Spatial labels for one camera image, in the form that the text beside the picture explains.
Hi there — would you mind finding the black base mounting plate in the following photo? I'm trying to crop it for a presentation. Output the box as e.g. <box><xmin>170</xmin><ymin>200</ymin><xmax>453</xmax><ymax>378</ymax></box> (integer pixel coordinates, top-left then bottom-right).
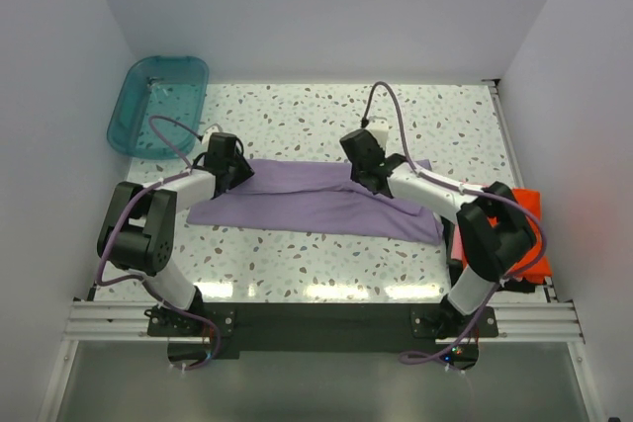
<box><xmin>144</xmin><ymin>302</ymin><xmax>469</xmax><ymax>363</ymax></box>

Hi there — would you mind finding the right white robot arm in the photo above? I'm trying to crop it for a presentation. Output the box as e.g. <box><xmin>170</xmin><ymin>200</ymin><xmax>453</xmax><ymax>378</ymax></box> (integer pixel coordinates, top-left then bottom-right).
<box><xmin>340</xmin><ymin>127</ymin><xmax>545</xmax><ymax>336</ymax></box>

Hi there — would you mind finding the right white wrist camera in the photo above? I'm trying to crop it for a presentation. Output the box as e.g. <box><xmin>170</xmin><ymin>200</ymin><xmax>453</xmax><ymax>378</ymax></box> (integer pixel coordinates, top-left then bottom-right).
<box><xmin>362</xmin><ymin>117</ymin><xmax>390</xmax><ymax>152</ymax></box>

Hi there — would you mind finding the aluminium frame rail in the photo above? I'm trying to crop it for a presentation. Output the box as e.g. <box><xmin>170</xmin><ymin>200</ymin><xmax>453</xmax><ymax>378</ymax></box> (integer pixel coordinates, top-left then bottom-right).
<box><xmin>63</xmin><ymin>301</ymin><xmax>585</xmax><ymax>343</ymax></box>

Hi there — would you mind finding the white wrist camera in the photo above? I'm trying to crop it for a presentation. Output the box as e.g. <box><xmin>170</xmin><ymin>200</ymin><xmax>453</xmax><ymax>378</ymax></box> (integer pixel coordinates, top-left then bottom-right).
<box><xmin>362</xmin><ymin>117</ymin><xmax>390</xmax><ymax>152</ymax></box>
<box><xmin>200</xmin><ymin>124</ymin><xmax>223</xmax><ymax>141</ymax></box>

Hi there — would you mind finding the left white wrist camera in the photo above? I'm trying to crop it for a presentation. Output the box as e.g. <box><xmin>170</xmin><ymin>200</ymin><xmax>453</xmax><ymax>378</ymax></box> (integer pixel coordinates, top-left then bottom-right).
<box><xmin>200</xmin><ymin>124</ymin><xmax>223</xmax><ymax>141</ymax></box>

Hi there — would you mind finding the purple t shirt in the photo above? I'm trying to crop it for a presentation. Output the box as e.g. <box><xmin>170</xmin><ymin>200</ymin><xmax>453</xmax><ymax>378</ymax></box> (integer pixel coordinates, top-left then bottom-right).
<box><xmin>187</xmin><ymin>159</ymin><xmax>443</xmax><ymax>245</ymax></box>

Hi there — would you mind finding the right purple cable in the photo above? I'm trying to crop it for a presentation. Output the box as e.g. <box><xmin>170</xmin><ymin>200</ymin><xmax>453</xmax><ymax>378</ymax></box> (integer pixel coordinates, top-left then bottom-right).
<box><xmin>363</xmin><ymin>80</ymin><xmax>549</xmax><ymax>364</ymax></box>

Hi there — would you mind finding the purple cable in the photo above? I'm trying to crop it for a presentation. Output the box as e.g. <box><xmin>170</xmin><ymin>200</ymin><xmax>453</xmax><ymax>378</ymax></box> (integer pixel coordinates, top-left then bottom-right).
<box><xmin>363</xmin><ymin>80</ymin><xmax>549</xmax><ymax>364</ymax></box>
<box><xmin>93</xmin><ymin>115</ymin><xmax>222</xmax><ymax>374</ymax></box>

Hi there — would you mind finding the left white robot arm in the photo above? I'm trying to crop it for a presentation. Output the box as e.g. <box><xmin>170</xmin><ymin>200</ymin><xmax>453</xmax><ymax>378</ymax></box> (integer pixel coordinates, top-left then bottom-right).
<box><xmin>95</xmin><ymin>132</ymin><xmax>254</xmax><ymax>335</ymax></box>

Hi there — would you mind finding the pink folded t shirt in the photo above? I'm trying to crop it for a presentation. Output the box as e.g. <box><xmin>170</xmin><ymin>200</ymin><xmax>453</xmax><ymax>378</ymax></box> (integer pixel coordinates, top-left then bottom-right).
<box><xmin>450</xmin><ymin>233</ymin><xmax>464</xmax><ymax>261</ymax></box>

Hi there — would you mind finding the teal plastic basket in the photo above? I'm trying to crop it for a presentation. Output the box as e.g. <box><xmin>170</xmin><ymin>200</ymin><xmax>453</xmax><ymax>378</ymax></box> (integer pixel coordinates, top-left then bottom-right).
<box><xmin>107</xmin><ymin>55</ymin><xmax>209</xmax><ymax>160</ymax></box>

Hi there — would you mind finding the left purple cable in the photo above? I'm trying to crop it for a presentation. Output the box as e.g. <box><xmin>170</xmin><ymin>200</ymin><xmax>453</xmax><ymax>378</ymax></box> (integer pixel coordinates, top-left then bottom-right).
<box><xmin>93</xmin><ymin>115</ymin><xmax>222</xmax><ymax>374</ymax></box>

